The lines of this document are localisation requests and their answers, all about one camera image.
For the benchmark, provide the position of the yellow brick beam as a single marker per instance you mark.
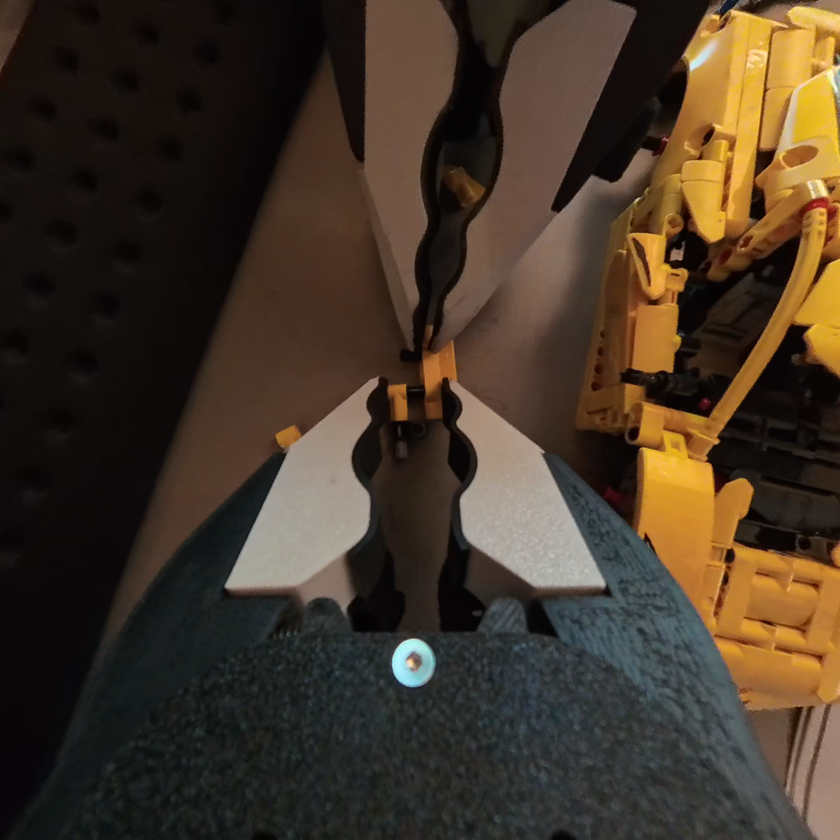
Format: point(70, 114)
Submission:
point(438, 374)

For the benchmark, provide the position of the small yellow brick connector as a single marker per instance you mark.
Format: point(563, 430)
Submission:
point(463, 186)
point(397, 397)

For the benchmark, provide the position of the yellow toy brick car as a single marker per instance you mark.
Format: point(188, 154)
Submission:
point(676, 499)

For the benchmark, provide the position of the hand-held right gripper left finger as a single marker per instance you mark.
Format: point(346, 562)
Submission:
point(308, 518)

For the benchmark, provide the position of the black perforated mat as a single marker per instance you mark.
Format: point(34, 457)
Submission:
point(98, 262)

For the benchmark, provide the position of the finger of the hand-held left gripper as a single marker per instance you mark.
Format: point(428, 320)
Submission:
point(397, 131)
point(551, 131)

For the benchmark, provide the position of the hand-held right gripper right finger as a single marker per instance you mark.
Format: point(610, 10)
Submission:
point(525, 525)

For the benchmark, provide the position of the grey desk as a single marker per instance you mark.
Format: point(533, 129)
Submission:
point(315, 295)

